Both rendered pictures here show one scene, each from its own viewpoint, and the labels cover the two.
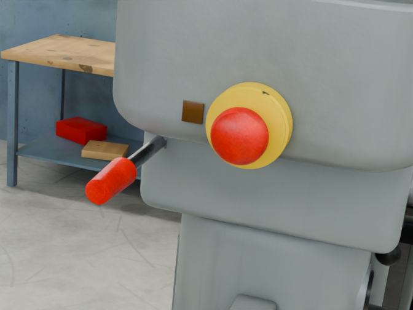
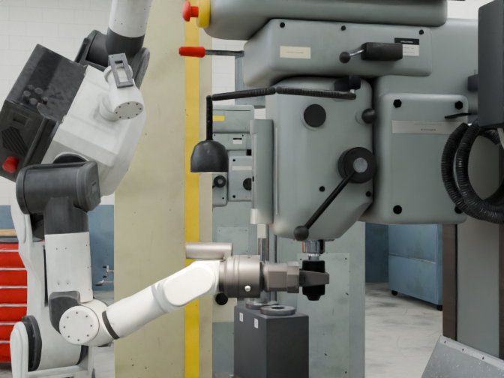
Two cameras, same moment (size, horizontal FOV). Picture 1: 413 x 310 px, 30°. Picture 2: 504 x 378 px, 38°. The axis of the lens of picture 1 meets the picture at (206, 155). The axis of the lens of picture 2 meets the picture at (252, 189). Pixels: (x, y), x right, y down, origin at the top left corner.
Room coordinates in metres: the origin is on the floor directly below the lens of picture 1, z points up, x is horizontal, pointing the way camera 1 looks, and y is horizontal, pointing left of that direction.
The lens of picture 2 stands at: (-0.05, -1.36, 1.41)
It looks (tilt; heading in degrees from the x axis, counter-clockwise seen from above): 0 degrees down; 63
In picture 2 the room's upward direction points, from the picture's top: straight up
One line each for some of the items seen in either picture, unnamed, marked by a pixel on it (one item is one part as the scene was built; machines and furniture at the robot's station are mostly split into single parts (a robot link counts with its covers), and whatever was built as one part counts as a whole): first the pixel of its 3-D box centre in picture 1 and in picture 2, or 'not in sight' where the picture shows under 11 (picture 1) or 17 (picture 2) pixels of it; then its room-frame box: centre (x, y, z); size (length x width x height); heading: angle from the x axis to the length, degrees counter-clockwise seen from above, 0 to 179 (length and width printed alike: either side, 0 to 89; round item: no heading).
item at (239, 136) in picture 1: (241, 134); (190, 11); (0.51, -0.02, 1.76); 0.04 x 0.03 x 0.04; 76
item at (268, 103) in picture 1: (249, 125); (202, 12); (0.53, -0.03, 1.76); 0.06 x 0.02 x 0.06; 76
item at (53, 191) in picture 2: not in sight; (58, 200); (0.29, 0.18, 1.39); 0.12 x 0.09 x 0.14; 152
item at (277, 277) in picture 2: not in sight; (269, 277); (0.67, -0.04, 1.23); 0.13 x 0.12 x 0.10; 61
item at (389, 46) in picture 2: not in sight; (368, 54); (0.78, -0.23, 1.66); 0.12 x 0.04 x 0.04; 166
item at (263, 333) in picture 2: not in sight; (269, 343); (0.88, 0.33, 1.00); 0.22 x 0.12 x 0.20; 86
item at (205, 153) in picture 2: not in sight; (209, 156); (0.51, -0.11, 1.47); 0.07 x 0.07 x 0.06
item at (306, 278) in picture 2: not in sight; (313, 279); (0.73, -0.11, 1.23); 0.06 x 0.02 x 0.03; 151
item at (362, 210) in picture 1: (299, 133); (333, 58); (0.79, -0.10, 1.68); 0.34 x 0.24 x 0.10; 166
